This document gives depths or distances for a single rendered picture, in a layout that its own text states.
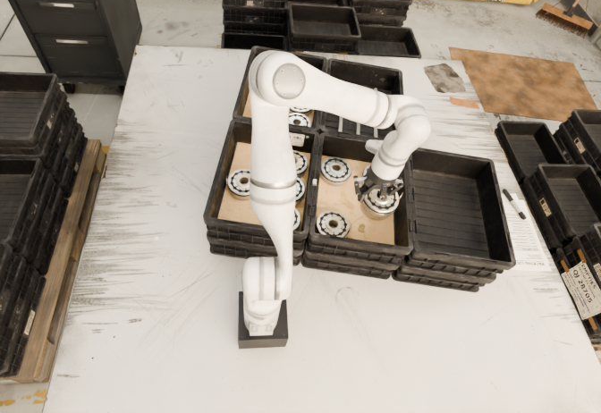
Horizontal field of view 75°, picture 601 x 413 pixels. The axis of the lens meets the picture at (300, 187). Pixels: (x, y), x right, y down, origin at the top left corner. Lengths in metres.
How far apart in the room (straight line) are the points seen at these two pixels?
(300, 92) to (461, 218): 0.88
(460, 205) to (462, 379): 0.54
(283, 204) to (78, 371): 0.78
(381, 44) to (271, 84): 2.15
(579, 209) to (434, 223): 1.18
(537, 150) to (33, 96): 2.70
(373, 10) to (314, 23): 0.42
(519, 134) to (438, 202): 1.40
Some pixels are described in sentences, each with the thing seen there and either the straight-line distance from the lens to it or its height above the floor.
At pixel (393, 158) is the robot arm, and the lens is 0.93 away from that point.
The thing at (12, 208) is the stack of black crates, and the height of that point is 0.38.
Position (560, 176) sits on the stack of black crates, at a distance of 2.47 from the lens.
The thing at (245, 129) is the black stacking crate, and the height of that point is 0.90.
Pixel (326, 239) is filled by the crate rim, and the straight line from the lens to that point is 1.11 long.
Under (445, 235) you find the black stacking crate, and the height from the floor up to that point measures 0.83.
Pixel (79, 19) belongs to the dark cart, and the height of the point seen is 0.56.
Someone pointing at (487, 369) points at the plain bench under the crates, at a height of 0.70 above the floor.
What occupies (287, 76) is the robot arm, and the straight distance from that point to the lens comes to 0.68.
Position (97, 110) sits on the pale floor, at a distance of 2.83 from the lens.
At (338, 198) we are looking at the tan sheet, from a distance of 1.31.
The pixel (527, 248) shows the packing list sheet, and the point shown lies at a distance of 1.66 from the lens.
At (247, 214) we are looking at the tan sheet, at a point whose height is 0.83.
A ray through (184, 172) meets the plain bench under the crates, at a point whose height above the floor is 0.70.
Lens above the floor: 1.90
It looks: 55 degrees down
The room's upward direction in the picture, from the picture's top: 11 degrees clockwise
